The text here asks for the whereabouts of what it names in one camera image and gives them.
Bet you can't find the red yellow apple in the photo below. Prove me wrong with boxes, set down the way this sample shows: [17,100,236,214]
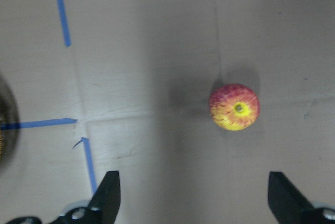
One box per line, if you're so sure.
[209,83,260,131]

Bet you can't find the woven wicker basket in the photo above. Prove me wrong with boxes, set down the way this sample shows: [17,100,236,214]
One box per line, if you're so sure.
[1,74,19,169]

